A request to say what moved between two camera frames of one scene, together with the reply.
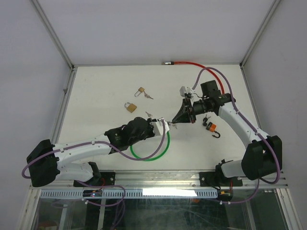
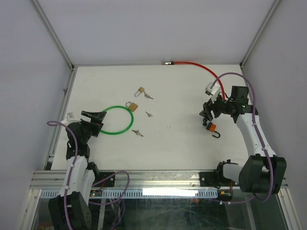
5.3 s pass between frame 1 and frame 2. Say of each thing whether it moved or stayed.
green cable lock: moved
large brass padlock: stayed
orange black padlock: stayed
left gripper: moved
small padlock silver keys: stayed
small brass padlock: stayed
